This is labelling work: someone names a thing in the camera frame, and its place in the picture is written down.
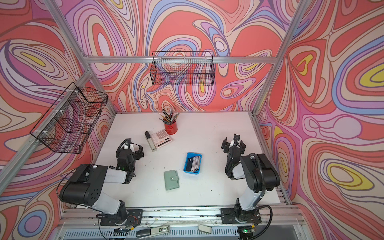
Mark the grey remote device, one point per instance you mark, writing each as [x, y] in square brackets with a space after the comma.
[152, 232]

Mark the red metal pen cup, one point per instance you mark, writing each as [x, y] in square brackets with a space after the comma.
[171, 128]

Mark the blue plastic card tray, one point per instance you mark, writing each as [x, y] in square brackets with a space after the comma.
[189, 154]

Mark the pens and pencils bunch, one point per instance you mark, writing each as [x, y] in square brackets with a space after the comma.
[170, 117]

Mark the pink calculator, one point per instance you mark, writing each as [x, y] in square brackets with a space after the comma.
[161, 138]

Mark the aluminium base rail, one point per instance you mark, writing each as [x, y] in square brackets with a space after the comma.
[180, 216]

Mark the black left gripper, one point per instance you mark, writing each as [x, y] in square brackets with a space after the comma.
[137, 153]

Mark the small grey oval object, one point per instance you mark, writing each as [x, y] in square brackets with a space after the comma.
[205, 229]

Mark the green card holder wallet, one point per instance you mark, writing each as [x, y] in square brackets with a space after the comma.
[171, 179]

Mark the black wire basket wall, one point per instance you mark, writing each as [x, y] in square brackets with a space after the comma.
[69, 122]
[183, 68]

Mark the stack of credit cards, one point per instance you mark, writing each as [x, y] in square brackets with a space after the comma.
[193, 164]

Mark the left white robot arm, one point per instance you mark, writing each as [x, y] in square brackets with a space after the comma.
[85, 187]

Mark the grey stapler black tip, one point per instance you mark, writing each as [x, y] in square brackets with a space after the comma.
[150, 141]

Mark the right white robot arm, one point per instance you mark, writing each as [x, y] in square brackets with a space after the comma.
[260, 175]

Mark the black wire basket left wall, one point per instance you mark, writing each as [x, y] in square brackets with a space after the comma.
[69, 122]

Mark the black wire basket back wall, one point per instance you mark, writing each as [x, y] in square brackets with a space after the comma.
[183, 68]

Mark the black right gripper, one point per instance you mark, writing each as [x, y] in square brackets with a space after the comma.
[226, 146]

